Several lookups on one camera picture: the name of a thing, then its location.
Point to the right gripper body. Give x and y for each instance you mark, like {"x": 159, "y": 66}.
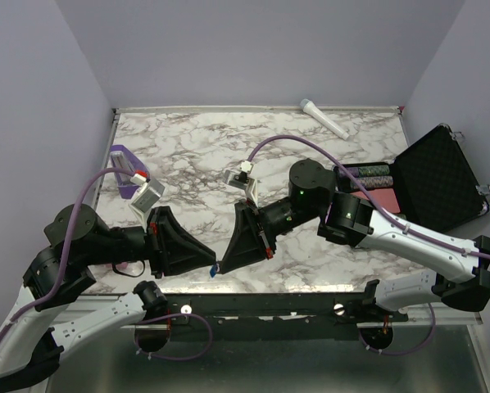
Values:
{"x": 252, "y": 208}

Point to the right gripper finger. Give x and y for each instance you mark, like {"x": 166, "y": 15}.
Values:
{"x": 234, "y": 262}
{"x": 246, "y": 245}

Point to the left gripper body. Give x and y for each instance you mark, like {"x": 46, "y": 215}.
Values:
{"x": 155, "y": 244}

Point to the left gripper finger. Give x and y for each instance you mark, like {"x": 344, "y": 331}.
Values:
{"x": 178, "y": 267}
{"x": 185, "y": 246}

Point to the blue key tag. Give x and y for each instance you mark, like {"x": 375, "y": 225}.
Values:
{"x": 214, "y": 270}

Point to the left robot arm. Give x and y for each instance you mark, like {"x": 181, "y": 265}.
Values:
{"x": 31, "y": 346}

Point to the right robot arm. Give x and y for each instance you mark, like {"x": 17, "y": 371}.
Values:
{"x": 455, "y": 273}

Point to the pink metronome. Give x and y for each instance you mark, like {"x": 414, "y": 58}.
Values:
{"x": 120, "y": 266}

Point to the pink card deck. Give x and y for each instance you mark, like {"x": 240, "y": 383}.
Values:
{"x": 386, "y": 197}

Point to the white microphone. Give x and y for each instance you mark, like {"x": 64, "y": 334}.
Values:
{"x": 309, "y": 108}

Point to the black poker chip case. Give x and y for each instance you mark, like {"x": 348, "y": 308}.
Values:
{"x": 433, "y": 182}

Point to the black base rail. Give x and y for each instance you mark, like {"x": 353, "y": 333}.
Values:
{"x": 255, "y": 316}

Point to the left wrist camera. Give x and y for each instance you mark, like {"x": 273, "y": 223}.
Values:
{"x": 149, "y": 192}

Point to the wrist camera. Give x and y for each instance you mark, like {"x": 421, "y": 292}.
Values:
{"x": 149, "y": 192}
{"x": 242, "y": 180}

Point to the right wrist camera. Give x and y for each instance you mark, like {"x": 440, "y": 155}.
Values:
{"x": 242, "y": 180}

